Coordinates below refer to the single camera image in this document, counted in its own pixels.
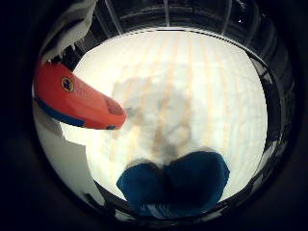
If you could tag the blue striped cloth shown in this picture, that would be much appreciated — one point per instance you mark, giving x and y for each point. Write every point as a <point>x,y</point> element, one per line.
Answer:
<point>179,186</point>

